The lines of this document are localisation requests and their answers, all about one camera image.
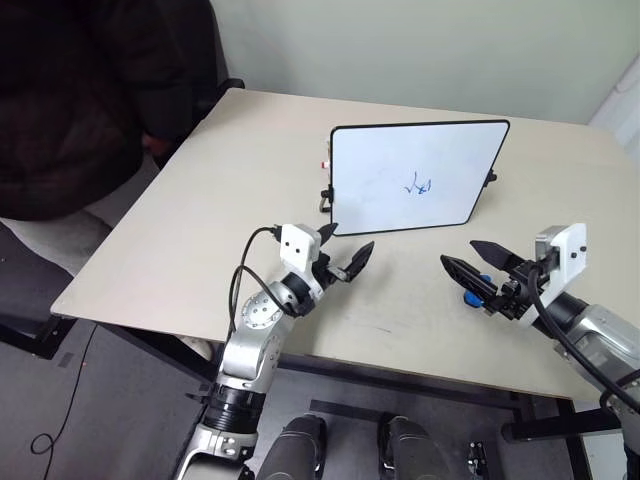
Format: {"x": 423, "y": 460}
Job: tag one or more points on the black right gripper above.
{"x": 520, "y": 295}

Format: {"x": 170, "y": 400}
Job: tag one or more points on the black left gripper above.
{"x": 324, "y": 272}

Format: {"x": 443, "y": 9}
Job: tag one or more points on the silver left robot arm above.
{"x": 250, "y": 345}

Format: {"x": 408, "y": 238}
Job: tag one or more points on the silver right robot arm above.
{"x": 595, "y": 335}

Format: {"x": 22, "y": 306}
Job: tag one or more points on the blue object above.
{"x": 470, "y": 299}

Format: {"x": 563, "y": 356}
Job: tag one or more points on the black whiteboard stand clip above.
{"x": 327, "y": 197}

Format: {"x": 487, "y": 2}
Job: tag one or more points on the black whiteboard stand knob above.
{"x": 492, "y": 176}

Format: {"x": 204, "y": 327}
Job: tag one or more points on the white marker with red cap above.
{"x": 326, "y": 156}

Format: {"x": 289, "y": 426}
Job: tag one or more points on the black-framed whiteboard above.
{"x": 400, "y": 165}

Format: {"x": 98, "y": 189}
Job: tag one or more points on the dark rounded shape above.
{"x": 410, "y": 450}
{"x": 295, "y": 450}

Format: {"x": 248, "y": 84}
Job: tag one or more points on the black office chair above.
{"x": 217, "y": 85}

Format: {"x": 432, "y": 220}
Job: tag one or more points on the person in black jacket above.
{"x": 70, "y": 110}

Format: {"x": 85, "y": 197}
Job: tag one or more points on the black bench seat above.
{"x": 25, "y": 295}

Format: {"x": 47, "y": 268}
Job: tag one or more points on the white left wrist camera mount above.
{"x": 297, "y": 247}

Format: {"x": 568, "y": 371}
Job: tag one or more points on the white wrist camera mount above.
{"x": 567, "y": 265}
{"x": 297, "y": 247}

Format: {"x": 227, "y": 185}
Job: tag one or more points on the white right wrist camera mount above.
{"x": 567, "y": 265}

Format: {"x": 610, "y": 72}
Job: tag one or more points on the small black floor bracket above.
{"x": 477, "y": 460}

